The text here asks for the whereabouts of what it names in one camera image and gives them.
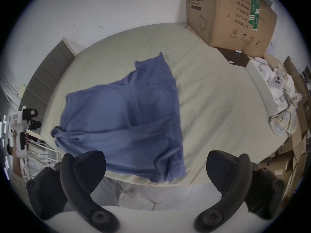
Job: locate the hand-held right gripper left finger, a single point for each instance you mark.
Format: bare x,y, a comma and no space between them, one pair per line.
80,178

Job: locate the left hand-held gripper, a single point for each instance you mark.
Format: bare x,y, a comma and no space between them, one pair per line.
18,120

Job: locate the person's left hand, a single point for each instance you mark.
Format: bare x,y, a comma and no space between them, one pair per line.
24,139

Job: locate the white box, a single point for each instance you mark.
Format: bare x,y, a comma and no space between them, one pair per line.
261,86

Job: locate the bed with pale green sheet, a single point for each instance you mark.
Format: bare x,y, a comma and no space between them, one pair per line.
213,101

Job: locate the blue shirt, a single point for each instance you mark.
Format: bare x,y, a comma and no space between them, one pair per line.
126,120

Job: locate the dark brown flat box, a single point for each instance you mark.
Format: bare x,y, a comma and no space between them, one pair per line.
237,57

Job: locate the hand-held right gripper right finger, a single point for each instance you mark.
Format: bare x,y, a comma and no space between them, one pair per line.
233,178

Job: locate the striped cloth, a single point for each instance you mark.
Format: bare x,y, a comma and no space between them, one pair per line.
283,122

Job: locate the large brown cardboard carton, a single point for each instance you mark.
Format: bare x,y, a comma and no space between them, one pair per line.
226,13

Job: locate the pile of white cloths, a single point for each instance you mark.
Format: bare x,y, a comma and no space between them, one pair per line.
275,78

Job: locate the grey padded headboard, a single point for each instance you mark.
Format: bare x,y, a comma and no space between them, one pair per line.
46,74

